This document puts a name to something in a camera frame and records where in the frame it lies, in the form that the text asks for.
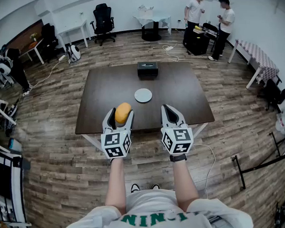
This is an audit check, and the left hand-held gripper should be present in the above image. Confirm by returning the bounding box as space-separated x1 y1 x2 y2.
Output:
99 106 135 160

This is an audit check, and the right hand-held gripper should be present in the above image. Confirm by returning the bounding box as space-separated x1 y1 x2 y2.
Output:
158 104 196 156

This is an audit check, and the orange bread roll food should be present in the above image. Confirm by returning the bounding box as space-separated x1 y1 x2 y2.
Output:
114 102 132 125

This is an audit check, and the round grey plate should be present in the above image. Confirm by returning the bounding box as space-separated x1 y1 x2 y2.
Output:
134 88 153 104

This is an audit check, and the person's right forearm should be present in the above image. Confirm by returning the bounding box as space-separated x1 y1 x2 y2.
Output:
169 159 202 213

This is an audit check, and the person's left forearm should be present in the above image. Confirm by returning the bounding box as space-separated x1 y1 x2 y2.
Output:
104 157 130 215

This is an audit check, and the dark wooden table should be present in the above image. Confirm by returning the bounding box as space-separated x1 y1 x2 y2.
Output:
75 56 218 142

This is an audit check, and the black wrist watch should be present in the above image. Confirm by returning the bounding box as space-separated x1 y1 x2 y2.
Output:
169 153 188 163

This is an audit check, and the black tissue box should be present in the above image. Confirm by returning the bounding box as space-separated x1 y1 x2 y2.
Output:
137 61 159 78

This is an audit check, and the black cabinet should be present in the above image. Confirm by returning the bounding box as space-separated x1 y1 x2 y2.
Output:
182 31 211 57

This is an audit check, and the round table white cloth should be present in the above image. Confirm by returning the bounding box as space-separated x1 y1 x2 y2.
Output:
131 7 173 43

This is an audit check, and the black metal stand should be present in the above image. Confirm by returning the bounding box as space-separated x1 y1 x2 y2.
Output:
230 129 285 192

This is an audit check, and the black office chair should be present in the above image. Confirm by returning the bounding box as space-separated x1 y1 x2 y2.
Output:
88 2 118 47

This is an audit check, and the checkered cloth table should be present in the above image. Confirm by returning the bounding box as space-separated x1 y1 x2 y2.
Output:
226 38 285 91

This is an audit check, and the white t-shirt green print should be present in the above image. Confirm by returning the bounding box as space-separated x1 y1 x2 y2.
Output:
63 184 256 228

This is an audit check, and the white desk orange item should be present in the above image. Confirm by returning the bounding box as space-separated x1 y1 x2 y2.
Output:
18 36 47 65

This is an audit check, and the white extension cable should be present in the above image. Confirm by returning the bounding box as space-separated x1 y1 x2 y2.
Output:
22 52 67 99

